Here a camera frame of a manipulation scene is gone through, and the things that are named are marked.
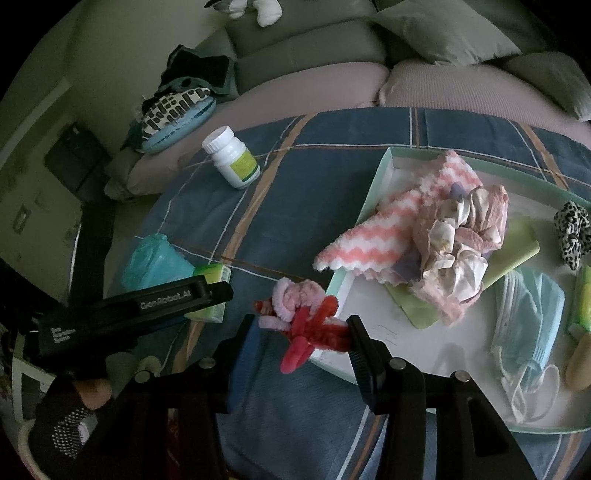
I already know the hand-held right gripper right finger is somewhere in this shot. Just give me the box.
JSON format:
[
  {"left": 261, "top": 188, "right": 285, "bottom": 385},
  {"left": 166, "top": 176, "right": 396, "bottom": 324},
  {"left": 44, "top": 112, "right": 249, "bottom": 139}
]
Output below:
[{"left": 346, "top": 315, "right": 536, "bottom": 480}]

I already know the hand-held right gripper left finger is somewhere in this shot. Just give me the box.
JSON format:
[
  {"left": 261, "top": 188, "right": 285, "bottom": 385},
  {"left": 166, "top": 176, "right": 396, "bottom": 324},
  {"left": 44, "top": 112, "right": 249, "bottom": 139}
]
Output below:
[{"left": 81, "top": 314, "right": 257, "bottom": 480}]

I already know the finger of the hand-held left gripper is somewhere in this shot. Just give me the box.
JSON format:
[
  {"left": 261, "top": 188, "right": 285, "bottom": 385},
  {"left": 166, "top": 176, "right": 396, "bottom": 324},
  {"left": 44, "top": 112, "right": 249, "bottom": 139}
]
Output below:
[{"left": 206, "top": 281, "right": 234, "bottom": 316}]

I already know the white tray with teal rim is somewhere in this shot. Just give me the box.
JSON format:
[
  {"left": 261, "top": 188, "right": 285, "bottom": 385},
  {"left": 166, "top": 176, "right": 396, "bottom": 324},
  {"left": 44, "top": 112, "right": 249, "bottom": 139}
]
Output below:
[{"left": 313, "top": 146, "right": 591, "bottom": 435}]

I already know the pink white striped towel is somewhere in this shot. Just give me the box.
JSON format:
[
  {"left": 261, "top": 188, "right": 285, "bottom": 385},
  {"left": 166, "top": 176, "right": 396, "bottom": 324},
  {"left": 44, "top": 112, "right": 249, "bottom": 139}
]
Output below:
[{"left": 312, "top": 150, "right": 482, "bottom": 278}]

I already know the beige pink cloth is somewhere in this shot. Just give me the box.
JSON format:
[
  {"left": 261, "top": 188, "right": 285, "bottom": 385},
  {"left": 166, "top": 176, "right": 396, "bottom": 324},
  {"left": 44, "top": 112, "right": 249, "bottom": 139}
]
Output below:
[{"left": 410, "top": 184, "right": 509, "bottom": 326}]

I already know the blue face mask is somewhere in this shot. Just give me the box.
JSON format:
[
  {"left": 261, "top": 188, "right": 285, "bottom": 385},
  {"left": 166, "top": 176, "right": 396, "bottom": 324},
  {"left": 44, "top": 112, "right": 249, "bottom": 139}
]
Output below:
[{"left": 488, "top": 267, "right": 567, "bottom": 424}]

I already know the light green cloth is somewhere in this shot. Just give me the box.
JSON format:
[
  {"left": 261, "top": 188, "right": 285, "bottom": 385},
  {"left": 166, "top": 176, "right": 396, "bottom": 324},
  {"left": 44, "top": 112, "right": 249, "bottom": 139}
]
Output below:
[{"left": 387, "top": 217, "right": 541, "bottom": 330}]

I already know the beige oval sponge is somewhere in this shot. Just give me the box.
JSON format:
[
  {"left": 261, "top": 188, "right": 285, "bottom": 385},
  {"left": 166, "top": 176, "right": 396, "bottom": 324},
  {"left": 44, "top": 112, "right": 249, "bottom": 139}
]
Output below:
[{"left": 565, "top": 322, "right": 591, "bottom": 393}]

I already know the green tissue pack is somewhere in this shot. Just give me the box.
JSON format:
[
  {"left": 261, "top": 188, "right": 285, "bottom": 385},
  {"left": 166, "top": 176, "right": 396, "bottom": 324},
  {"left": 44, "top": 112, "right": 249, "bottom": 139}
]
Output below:
[
  {"left": 184, "top": 263, "right": 232, "bottom": 323},
  {"left": 567, "top": 265, "right": 591, "bottom": 333}
]

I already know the leopard print scrunchie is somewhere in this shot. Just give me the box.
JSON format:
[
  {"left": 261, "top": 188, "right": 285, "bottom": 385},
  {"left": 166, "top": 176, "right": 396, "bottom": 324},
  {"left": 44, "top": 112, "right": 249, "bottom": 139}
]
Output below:
[{"left": 553, "top": 200, "right": 591, "bottom": 271}]

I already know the person's left hand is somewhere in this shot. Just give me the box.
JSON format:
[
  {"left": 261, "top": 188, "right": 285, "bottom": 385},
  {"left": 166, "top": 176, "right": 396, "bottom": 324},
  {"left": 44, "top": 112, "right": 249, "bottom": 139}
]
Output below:
[{"left": 28, "top": 376, "right": 112, "bottom": 477}]

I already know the teal wet wipes pack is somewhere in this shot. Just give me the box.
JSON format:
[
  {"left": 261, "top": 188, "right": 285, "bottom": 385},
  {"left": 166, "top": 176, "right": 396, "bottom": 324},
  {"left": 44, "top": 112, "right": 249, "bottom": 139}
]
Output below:
[{"left": 120, "top": 233, "right": 195, "bottom": 296}]

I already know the blue plaid blanket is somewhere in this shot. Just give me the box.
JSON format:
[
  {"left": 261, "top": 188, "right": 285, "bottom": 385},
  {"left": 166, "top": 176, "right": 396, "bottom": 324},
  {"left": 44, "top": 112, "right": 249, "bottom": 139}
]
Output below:
[{"left": 103, "top": 106, "right": 591, "bottom": 480}]

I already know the white pill bottle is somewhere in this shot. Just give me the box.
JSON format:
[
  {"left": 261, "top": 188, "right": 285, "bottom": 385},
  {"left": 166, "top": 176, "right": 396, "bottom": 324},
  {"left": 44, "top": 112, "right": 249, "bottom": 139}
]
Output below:
[{"left": 201, "top": 126, "right": 261, "bottom": 190}]

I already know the dark furniture piece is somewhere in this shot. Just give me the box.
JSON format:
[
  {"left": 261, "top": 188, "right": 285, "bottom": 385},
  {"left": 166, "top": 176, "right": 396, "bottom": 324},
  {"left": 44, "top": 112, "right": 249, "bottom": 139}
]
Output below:
[{"left": 44, "top": 122, "right": 116, "bottom": 296}]

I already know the light blue cushion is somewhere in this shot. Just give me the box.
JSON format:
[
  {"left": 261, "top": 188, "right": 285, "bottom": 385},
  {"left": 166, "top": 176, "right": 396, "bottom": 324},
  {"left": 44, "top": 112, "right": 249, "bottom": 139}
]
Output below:
[{"left": 138, "top": 97, "right": 217, "bottom": 154}]

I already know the black white patterned pillow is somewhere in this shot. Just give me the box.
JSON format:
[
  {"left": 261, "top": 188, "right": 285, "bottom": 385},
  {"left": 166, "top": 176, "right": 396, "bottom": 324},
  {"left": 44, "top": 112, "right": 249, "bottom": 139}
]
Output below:
[{"left": 140, "top": 86, "right": 213, "bottom": 140}]

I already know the dark clothes pile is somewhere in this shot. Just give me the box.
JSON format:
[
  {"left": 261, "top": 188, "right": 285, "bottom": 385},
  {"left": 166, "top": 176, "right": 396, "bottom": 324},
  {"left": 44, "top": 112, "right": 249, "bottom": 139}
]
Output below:
[{"left": 159, "top": 44, "right": 237, "bottom": 96}]

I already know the grey-green sofa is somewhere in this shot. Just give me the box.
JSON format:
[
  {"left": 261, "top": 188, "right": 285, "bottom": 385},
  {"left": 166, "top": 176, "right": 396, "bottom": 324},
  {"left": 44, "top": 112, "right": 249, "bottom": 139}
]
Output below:
[{"left": 104, "top": 0, "right": 591, "bottom": 200}]

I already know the white stuffed toy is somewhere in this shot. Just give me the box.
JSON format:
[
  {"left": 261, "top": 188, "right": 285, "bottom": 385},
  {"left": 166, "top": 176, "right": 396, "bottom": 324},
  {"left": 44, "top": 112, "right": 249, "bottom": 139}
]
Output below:
[{"left": 205, "top": 0, "right": 284, "bottom": 27}]

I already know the square grey-green cushion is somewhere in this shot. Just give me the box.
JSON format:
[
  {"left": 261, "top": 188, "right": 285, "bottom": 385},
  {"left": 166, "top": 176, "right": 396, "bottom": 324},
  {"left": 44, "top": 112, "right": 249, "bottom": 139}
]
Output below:
[{"left": 369, "top": 0, "right": 523, "bottom": 66}]

